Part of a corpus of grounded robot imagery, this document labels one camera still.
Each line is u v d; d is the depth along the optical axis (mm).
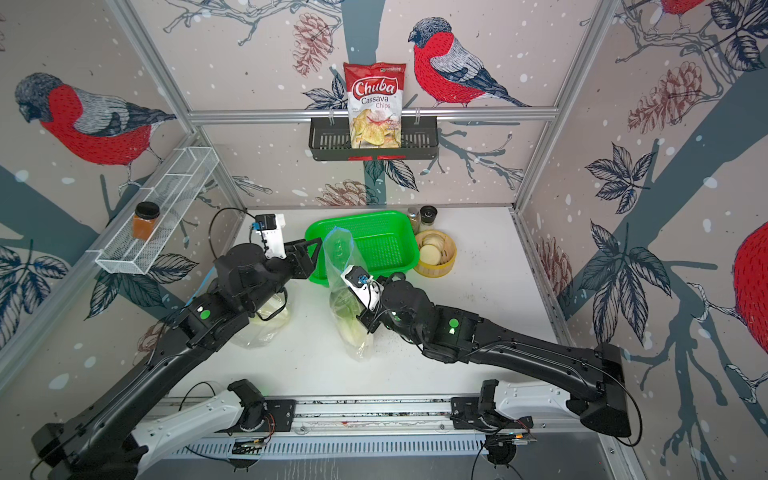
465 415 726
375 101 853
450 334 467
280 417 732
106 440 383
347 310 674
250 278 496
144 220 658
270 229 550
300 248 581
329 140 947
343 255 811
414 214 1057
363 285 514
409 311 445
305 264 579
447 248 1037
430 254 974
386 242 1102
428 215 1037
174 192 840
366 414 755
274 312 559
